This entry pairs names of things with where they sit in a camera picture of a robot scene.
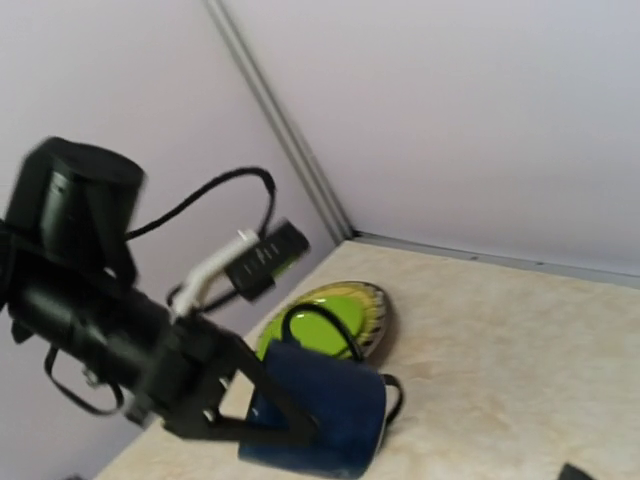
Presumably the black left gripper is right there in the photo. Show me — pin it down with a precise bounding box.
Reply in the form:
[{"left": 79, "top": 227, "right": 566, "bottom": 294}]
[{"left": 1, "top": 137, "right": 237, "bottom": 440}]

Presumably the green leaf shaped plate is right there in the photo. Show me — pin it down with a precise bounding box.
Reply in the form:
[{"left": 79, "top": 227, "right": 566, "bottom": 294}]
[{"left": 255, "top": 294, "right": 365, "bottom": 359}]

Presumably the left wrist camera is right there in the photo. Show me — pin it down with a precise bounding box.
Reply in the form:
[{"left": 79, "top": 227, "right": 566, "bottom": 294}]
[{"left": 169, "top": 220, "right": 310, "bottom": 318}]

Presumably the dark blue mug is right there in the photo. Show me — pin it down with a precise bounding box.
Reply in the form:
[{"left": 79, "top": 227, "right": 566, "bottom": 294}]
[{"left": 237, "top": 305, "right": 406, "bottom": 479}]

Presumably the yellow woven pattern plate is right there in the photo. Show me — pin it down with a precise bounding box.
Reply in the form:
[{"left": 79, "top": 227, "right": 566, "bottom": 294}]
[{"left": 291, "top": 281, "right": 391, "bottom": 358}]

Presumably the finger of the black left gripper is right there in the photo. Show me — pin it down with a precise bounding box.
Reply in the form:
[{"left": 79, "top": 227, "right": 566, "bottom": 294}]
[{"left": 201, "top": 344, "right": 317, "bottom": 445}]

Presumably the left aluminium corner post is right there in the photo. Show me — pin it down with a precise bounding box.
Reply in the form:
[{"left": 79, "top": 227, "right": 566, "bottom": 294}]
[{"left": 204, "top": 0, "right": 355, "bottom": 243}]

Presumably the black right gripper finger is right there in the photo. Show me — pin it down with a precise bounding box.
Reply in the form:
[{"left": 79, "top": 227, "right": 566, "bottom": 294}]
[{"left": 557, "top": 463, "right": 595, "bottom": 480}]

